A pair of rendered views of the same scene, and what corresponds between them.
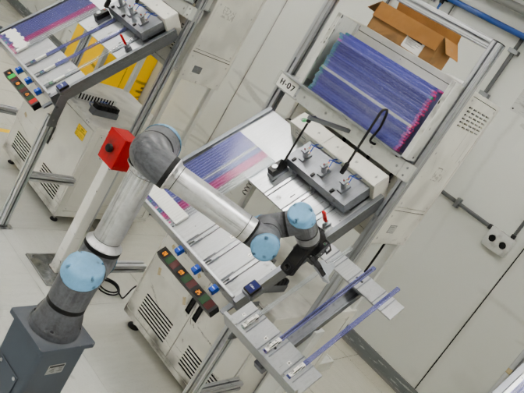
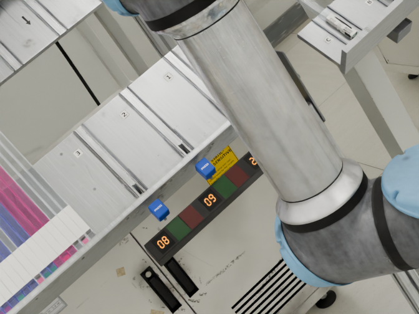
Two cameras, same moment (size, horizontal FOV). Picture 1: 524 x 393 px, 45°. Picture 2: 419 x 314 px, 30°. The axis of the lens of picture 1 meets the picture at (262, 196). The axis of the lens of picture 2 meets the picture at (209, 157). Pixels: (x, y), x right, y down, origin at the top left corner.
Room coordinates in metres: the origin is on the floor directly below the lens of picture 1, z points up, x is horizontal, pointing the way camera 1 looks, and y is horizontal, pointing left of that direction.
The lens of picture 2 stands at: (1.22, 1.00, 1.27)
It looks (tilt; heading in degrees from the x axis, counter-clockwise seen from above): 24 degrees down; 311
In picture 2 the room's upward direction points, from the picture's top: 36 degrees counter-clockwise
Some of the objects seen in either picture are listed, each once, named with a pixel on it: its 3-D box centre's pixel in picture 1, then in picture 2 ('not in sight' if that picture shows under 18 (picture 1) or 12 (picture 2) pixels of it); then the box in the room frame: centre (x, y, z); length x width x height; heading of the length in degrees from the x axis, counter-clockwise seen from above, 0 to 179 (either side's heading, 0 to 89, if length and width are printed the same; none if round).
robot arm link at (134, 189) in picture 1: (124, 207); (262, 99); (1.69, 0.33, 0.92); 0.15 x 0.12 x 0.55; 5
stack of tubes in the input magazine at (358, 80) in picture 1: (375, 91); not in sight; (2.54, -0.17, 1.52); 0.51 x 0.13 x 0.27; 55
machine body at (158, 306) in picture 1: (236, 314); (139, 263); (2.67, -0.19, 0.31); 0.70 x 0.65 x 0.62; 55
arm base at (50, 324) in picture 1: (61, 312); not in sight; (1.56, 0.32, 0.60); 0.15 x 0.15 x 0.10
